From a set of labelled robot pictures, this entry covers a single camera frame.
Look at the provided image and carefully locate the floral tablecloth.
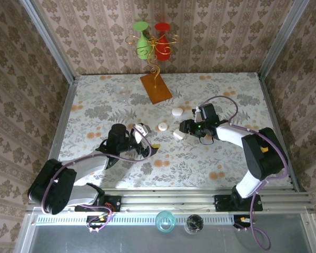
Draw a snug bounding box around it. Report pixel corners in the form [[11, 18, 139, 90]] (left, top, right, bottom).
[[51, 73, 293, 189]]

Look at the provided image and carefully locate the clear glass tumbler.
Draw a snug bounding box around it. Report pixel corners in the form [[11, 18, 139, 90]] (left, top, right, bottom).
[[113, 83, 130, 102]]

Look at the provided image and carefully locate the teal drinking glass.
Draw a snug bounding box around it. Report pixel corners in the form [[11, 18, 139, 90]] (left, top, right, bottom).
[[155, 210, 176, 233]]

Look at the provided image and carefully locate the dark clear drinking glass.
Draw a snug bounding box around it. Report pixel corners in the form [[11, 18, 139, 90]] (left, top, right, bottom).
[[184, 213, 204, 235]]

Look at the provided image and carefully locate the red wine glass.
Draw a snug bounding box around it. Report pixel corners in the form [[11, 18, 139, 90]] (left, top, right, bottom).
[[154, 22, 172, 62]]

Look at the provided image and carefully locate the grey metal shelf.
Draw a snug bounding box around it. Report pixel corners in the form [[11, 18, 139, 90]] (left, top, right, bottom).
[[15, 208, 316, 253]]

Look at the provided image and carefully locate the green wine glass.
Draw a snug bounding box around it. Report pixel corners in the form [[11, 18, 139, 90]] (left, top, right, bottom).
[[133, 21, 151, 60]]

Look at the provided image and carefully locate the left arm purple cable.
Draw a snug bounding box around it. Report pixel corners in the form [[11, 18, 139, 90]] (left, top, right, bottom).
[[41, 125, 152, 232]]

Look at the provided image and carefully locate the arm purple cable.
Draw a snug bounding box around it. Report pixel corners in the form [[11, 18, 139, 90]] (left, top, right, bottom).
[[41, 125, 152, 232], [196, 95, 290, 250]]

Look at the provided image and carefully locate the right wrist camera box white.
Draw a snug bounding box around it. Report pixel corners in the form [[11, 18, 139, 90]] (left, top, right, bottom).
[[192, 106, 202, 122]]

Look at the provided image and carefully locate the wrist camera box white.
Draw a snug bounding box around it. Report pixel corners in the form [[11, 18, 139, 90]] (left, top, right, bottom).
[[131, 122, 152, 144], [192, 106, 202, 122]]

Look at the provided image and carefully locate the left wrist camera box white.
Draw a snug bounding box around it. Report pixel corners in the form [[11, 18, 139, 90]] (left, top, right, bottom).
[[131, 122, 152, 144]]

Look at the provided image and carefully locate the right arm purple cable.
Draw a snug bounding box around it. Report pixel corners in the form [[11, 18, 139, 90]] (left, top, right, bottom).
[[196, 95, 290, 250]]

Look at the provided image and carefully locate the gold wire rack wooden base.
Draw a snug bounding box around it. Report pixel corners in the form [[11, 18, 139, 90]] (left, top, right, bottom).
[[125, 34, 180, 105]]

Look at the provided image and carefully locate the aluminium mounting rail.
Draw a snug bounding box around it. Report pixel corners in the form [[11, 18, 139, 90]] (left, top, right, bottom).
[[28, 187, 314, 213]]

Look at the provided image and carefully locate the aluminium side rail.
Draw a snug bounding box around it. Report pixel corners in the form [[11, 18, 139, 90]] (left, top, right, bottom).
[[257, 73, 302, 192], [38, 76, 78, 194]]

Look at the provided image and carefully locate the slotted white cable duct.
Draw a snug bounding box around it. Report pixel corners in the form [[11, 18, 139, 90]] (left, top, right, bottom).
[[35, 212, 235, 225]]

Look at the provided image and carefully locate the black cable connector block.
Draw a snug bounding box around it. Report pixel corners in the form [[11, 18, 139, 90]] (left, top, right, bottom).
[[86, 215, 106, 229], [233, 215, 254, 229]]

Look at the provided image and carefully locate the aluminium frame post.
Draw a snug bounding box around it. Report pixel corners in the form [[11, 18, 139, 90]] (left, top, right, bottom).
[[258, 0, 310, 77], [19, 0, 77, 84]]

